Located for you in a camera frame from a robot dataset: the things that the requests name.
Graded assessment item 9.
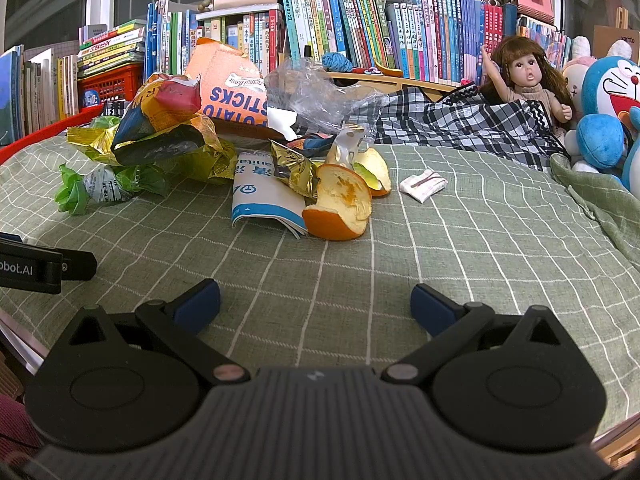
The gold foil wrapper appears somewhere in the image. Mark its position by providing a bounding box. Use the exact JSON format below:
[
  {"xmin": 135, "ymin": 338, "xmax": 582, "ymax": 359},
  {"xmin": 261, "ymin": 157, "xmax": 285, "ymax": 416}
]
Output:
[{"xmin": 270, "ymin": 140, "xmax": 318, "ymax": 200}]

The clear crumpled plastic bag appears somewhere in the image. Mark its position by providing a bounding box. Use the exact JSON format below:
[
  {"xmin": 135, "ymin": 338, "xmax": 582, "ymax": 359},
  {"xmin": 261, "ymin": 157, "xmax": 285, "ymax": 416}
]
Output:
[{"xmin": 265, "ymin": 60, "xmax": 388, "ymax": 140}]

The orange potato sticks box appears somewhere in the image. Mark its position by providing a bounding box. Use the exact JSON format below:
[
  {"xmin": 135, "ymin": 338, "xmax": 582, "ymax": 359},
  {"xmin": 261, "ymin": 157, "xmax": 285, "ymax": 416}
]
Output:
[{"xmin": 184, "ymin": 38, "xmax": 285, "ymax": 141}]

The blue yarn ball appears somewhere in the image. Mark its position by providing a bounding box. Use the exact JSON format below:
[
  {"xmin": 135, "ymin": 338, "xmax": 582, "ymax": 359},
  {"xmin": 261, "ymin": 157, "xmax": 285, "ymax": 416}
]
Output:
[{"xmin": 321, "ymin": 52, "xmax": 354, "ymax": 73}]

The red plastic basket left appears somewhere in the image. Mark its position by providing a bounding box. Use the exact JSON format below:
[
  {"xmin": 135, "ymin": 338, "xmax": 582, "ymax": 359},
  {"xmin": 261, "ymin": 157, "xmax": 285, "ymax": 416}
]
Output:
[{"xmin": 78, "ymin": 63, "xmax": 143, "ymax": 108}]

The stack of flat books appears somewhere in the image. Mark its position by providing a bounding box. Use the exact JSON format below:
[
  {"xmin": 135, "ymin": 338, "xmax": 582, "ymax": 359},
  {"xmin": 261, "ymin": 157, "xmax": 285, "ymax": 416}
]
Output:
[{"xmin": 77, "ymin": 20, "xmax": 146, "ymax": 79}]

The red orange snack bag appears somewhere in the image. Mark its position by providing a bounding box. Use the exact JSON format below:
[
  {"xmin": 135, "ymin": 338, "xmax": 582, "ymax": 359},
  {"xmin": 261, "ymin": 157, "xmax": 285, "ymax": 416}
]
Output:
[{"xmin": 111, "ymin": 73, "xmax": 202, "ymax": 151}]

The row of upright books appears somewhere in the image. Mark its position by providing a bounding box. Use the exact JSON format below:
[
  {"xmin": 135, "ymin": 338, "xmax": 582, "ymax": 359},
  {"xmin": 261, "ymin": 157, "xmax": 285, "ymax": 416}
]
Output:
[{"xmin": 143, "ymin": 0, "xmax": 573, "ymax": 85}]

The small white striped wrapper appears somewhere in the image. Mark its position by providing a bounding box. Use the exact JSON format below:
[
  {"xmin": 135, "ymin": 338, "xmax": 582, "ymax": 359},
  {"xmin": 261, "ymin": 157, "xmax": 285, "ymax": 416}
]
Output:
[{"xmin": 399, "ymin": 168, "xmax": 448, "ymax": 204}]

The colourful small snack wrapper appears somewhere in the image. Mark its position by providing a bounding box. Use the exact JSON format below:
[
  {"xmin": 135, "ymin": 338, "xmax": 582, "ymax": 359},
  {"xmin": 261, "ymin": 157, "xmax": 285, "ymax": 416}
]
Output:
[{"xmin": 286, "ymin": 132, "xmax": 335, "ymax": 158}]

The white blue paper package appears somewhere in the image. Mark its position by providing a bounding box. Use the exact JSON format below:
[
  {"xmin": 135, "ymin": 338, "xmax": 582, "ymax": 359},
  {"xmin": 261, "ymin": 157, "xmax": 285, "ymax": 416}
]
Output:
[{"xmin": 231, "ymin": 151, "xmax": 307, "ymax": 238}]

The red bed rail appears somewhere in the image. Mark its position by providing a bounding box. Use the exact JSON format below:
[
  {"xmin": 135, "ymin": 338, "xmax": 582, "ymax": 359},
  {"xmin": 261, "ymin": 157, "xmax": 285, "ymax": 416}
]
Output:
[{"xmin": 0, "ymin": 104, "xmax": 103, "ymax": 164}]

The blue Doraemon plush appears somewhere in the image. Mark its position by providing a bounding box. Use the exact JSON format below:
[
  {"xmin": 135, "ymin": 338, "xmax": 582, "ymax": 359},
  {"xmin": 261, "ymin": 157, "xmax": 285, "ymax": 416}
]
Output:
[{"xmin": 576, "ymin": 56, "xmax": 639, "ymax": 197}]

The large yellow foil bag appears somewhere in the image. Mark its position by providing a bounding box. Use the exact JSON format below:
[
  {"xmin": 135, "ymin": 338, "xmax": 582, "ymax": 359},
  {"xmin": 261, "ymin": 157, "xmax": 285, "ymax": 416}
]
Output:
[{"xmin": 66, "ymin": 113, "xmax": 238, "ymax": 182}]

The wooden drawer organizer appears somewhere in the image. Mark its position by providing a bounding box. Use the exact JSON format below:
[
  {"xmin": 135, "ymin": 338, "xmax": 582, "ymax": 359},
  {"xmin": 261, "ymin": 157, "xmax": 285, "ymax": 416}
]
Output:
[{"xmin": 328, "ymin": 72, "xmax": 458, "ymax": 102}]

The brown haired doll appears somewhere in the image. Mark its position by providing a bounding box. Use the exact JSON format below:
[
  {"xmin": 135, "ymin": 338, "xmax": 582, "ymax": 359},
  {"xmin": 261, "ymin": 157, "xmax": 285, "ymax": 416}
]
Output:
[{"xmin": 480, "ymin": 36, "xmax": 574, "ymax": 127}]

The green plastic wrapper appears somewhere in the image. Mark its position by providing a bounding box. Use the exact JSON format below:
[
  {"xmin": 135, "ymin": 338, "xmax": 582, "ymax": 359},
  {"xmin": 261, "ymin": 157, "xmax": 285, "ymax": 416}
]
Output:
[{"xmin": 54, "ymin": 164, "xmax": 169, "ymax": 216}]

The black white plaid blanket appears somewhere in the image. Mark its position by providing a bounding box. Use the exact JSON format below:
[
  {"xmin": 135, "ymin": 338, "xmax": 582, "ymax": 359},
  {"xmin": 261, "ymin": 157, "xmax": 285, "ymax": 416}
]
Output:
[{"xmin": 348, "ymin": 84, "xmax": 566, "ymax": 171}]

